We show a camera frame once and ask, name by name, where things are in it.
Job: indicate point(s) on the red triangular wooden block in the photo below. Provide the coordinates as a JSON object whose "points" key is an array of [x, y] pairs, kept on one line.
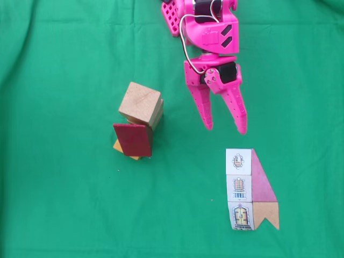
{"points": [[134, 139]]}

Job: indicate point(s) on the wooden block with balcony window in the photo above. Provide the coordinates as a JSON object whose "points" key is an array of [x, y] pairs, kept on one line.
{"points": [[160, 118]]}

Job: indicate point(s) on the wooden block with oval window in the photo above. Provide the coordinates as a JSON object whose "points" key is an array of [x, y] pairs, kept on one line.
{"points": [[138, 102]]}

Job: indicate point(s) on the yellow notched wooden block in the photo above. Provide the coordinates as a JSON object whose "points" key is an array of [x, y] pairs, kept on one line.
{"points": [[117, 146]]}

